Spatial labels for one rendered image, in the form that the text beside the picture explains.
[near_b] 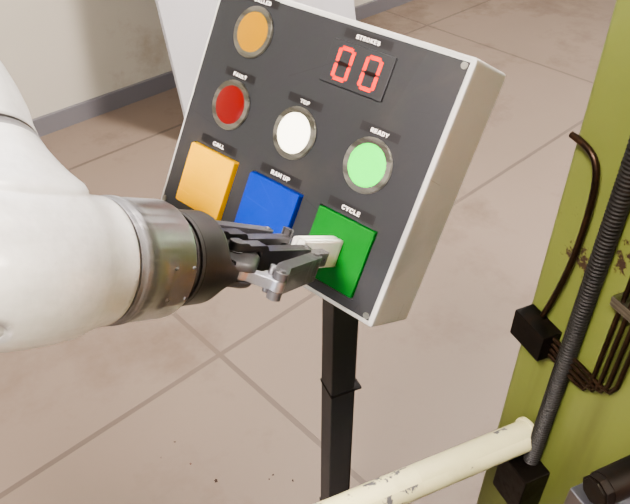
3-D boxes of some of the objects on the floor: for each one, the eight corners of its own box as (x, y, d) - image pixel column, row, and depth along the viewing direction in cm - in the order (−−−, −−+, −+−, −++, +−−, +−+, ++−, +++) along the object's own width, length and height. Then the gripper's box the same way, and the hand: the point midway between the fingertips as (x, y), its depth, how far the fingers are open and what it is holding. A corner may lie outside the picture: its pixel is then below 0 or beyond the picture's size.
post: (327, 578, 145) (337, 127, 77) (319, 561, 148) (323, 111, 79) (344, 570, 146) (369, 120, 78) (336, 554, 149) (353, 105, 81)
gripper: (97, 266, 55) (277, 257, 75) (204, 343, 49) (371, 311, 68) (121, 180, 54) (299, 194, 73) (236, 248, 47) (398, 244, 67)
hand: (315, 251), depth 68 cm, fingers closed
